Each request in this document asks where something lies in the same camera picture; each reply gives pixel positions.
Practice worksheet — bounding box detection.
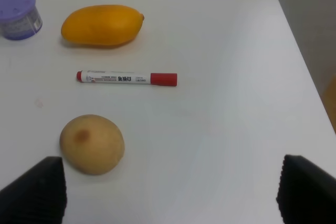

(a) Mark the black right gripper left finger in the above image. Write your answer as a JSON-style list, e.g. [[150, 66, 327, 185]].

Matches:
[[1, 156, 67, 223]]

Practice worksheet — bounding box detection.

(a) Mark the red white marker pen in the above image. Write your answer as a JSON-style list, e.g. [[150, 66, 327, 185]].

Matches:
[[76, 70, 177, 87]]

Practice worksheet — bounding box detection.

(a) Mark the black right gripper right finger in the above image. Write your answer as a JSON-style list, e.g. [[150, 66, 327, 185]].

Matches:
[[276, 155, 335, 223]]

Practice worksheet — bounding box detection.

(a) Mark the tan potato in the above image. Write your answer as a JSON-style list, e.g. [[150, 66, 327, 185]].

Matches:
[[59, 114, 125, 175]]

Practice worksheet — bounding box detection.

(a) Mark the purple round container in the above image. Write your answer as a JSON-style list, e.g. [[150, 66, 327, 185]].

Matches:
[[1, 0, 43, 40]]

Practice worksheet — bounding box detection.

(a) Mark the orange yellow mango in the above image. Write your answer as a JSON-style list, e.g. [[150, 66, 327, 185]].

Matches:
[[61, 5, 144, 47]]

